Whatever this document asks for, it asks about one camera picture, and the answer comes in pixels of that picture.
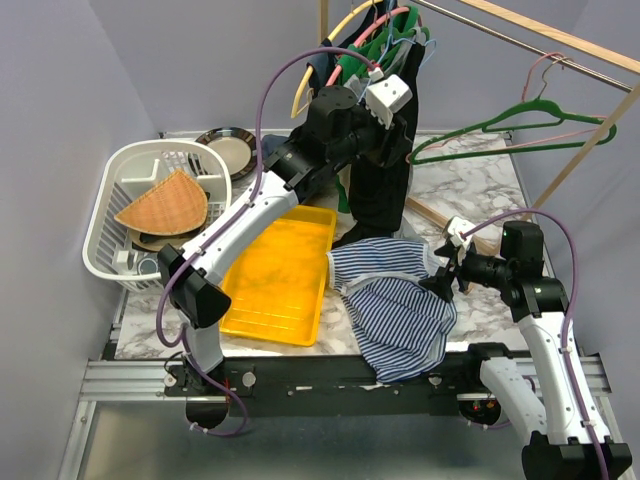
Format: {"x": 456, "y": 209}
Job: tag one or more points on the blue white striped tank top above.
{"x": 400, "y": 327}

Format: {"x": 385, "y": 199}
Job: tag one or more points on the metal hanging rod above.
{"x": 570, "y": 64}

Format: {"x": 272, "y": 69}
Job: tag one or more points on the yellow plastic tray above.
{"x": 277, "y": 285}

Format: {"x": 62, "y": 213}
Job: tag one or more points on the green garment on hanger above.
{"x": 354, "y": 74}

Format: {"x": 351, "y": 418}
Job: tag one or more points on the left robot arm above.
{"x": 191, "y": 275}

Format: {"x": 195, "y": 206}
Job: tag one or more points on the dark plates in basket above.
{"x": 152, "y": 244}

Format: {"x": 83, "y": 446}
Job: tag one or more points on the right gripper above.
{"x": 440, "y": 282}

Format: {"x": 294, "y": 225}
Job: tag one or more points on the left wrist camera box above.
{"x": 386, "y": 98}

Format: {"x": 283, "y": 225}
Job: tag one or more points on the light blue wire hanger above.
{"x": 398, "y": 46}

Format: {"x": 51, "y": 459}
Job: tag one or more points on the pink plastic hanger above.
{"x": 364, "y": 35}

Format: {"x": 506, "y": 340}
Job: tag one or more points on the black mounting rail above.
{"x": 343, "y": 385}

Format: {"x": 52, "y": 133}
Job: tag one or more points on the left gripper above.
{"x": 387, "y": 151}

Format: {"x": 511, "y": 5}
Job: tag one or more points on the white plastic dish basket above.
{"x": 131, "y": 171}

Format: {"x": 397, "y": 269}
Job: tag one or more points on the black tank top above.
{"x": 377, "y": 193}

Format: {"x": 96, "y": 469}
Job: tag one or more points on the black rimmed ceramic plate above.
{"x": 236, "y": 146}

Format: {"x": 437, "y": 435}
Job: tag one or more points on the wooden clothes rack frame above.
{"x": 606, "y": 125}

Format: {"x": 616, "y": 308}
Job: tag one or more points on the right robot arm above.
{"x": 562, "y": 431}

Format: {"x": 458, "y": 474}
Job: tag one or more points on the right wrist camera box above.
{"x": 456, "y": 231}

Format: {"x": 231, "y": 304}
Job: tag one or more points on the yellow hanger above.
{"x": 304, "y": 91}

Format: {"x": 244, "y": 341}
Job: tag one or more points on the green velvet hanger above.
{"x": 520, "y": 125}

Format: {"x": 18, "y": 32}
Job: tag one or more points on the woven wicker fan basket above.
{"x": 174, "y": 206}

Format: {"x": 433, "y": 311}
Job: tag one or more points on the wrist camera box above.
{"x": 456, "y": 231}
{"x": 386, "y": 98}

